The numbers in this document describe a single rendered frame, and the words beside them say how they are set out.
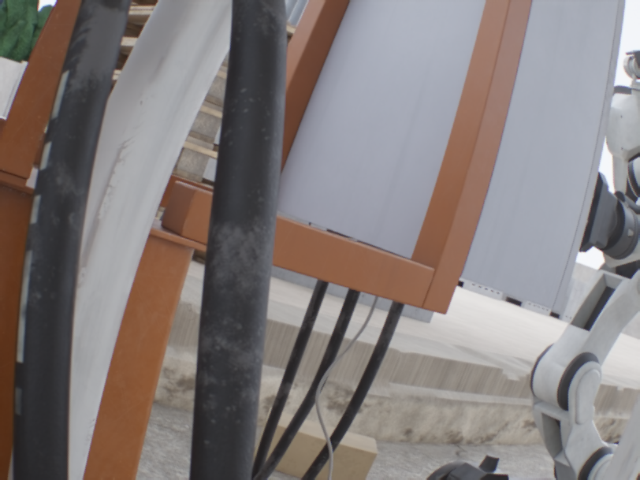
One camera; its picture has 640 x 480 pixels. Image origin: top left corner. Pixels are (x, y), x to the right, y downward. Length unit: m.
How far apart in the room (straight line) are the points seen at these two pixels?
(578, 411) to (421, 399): 1.38
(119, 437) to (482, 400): 2.79
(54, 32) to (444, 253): 0.51
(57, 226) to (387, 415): 2.87
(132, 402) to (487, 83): 0.49
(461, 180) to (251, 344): 0.61
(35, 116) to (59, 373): 0.35
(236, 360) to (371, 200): 0.75
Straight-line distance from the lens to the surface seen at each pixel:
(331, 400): 2.97
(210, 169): 5.12
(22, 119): 0.62
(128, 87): 0.62
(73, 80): 0.33
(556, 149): 1.06
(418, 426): 3.28
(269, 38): 0.39
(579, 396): 1.91
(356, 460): 2.35
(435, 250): 0.94
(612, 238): 1.30
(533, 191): 1.03
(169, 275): 0.77
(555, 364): 1.94
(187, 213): 0.76
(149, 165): 0.60
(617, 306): 1.97
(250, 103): 0.37
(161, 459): 2.07
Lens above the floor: 0.66
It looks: 1 degrees down
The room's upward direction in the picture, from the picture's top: 19 degrees clockwise
